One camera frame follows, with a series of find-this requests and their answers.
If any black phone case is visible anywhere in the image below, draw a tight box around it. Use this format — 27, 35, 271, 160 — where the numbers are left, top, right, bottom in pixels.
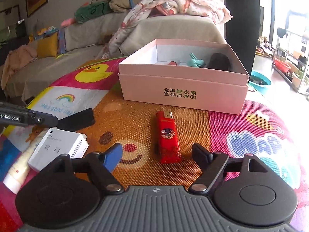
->
57, 108, 95, 132

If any black cylindrical cup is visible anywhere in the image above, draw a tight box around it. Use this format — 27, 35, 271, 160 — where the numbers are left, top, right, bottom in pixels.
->
206, 52, 232, 71

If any teal plastic clip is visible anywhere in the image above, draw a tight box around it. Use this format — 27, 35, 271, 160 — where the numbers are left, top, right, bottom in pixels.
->
186, 53, 205, 68

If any white adapter box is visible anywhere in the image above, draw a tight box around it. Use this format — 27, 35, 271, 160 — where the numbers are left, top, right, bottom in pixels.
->
28, 128, 88, 172

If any cream lotion tube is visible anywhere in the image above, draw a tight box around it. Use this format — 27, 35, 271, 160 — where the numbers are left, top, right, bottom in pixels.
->
3, 128, 48, 194

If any yellow cushion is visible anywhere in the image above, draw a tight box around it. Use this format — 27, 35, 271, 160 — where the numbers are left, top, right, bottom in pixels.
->
37, 33, 58, 59

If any beige covered sofa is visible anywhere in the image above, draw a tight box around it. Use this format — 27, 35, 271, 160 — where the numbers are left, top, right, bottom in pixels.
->
1, 13, 226, 101

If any teal plastic basin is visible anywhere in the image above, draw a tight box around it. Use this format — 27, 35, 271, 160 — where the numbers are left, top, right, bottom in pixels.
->
249, 70, 272, 94

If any pink cardboard box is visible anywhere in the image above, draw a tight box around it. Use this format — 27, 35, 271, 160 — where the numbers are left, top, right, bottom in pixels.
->
119, 39, 249, 115

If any red plastic basin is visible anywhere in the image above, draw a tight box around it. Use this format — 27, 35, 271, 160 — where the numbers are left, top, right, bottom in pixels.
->
274, 58, 291, 73

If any green plush pillow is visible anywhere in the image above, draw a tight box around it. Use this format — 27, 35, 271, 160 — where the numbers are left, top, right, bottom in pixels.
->
60, 1, 113, 27

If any metal balcony shelf rack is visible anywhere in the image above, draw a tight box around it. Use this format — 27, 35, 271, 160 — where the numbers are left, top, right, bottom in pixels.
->
272, 28, 308, 96

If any beige pillow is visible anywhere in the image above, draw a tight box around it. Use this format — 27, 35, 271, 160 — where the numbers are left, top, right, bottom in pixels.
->
109, 0, 158, 13

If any floral pink blanket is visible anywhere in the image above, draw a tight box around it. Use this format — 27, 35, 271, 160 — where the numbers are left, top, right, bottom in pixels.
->
99, 0, 232, 58

